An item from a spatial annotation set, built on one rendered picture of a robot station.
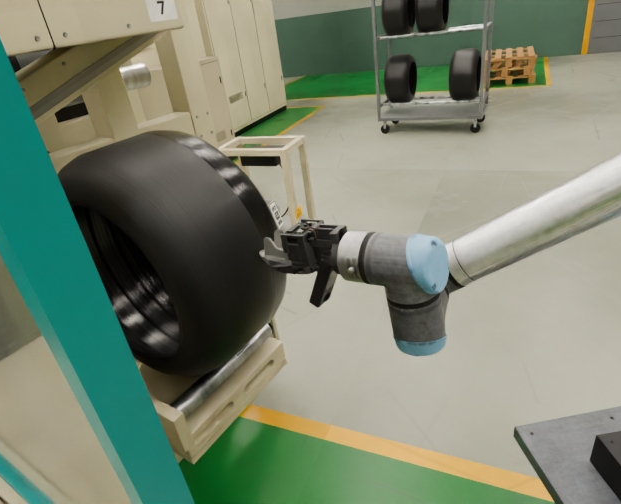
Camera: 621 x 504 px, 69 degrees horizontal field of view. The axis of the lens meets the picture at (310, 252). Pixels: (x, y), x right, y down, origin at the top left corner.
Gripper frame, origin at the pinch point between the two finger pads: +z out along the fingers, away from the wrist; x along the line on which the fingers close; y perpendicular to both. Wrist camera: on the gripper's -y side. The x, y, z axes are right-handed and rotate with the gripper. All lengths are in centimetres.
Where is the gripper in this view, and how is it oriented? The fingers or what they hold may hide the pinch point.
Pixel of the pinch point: (266, 256)
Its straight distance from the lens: 92.8
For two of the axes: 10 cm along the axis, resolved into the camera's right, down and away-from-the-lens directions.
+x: -5.5, 4.6, -7.0
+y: -2.1, -8.8, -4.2
